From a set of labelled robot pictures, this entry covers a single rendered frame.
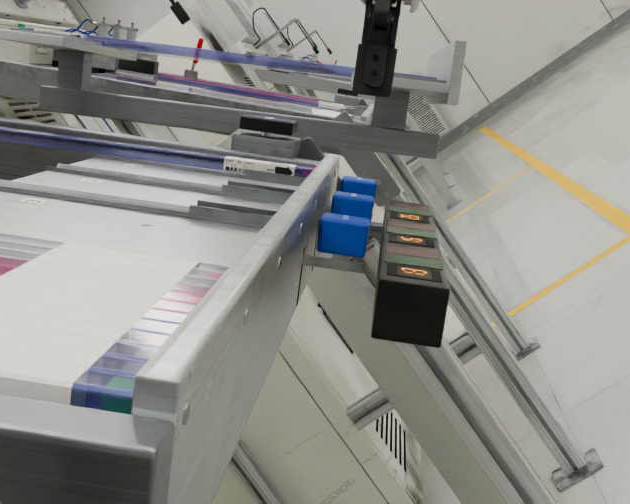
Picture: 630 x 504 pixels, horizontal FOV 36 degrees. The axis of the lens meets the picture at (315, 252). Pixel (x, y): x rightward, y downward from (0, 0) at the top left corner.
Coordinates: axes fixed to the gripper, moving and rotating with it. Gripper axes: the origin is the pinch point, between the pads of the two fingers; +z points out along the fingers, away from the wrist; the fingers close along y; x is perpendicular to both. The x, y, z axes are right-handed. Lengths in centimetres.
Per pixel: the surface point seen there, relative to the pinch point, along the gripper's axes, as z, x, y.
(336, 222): 9.2, 0.4, -23.2
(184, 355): 8, 3, -56
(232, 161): 9.0, 10.8, -0.7
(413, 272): 11.1, -4.5, -25.2
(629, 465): 59, -50, 75
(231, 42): -4, 88, 436
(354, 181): 9.1, 0.4, -1.2
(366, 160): 15, 1, 81
